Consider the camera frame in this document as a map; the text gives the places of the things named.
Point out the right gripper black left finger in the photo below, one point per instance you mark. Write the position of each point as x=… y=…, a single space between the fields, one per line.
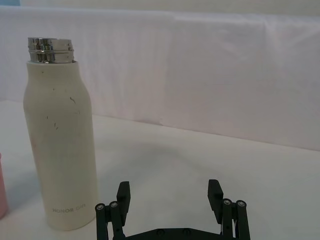
x=122 y=200

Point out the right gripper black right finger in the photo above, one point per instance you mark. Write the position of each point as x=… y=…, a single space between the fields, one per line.
x=215 y=197

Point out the white table cloth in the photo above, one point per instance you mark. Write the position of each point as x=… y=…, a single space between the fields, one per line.
x=180 y=162

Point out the pink cup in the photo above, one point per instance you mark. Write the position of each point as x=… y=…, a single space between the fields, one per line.
x=2 y=187

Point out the white curtain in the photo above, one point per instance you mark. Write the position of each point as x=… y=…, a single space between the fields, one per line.
x=180 y=75

